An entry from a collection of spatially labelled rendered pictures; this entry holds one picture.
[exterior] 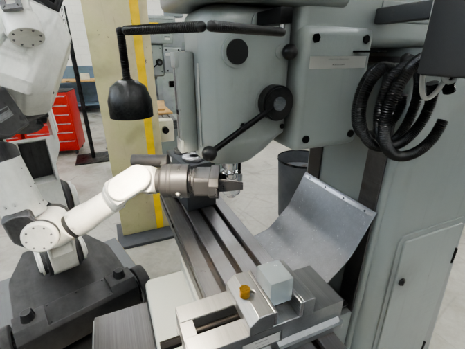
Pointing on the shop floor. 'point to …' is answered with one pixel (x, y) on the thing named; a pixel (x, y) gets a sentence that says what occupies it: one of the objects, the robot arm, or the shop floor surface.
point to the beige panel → (147, 215)
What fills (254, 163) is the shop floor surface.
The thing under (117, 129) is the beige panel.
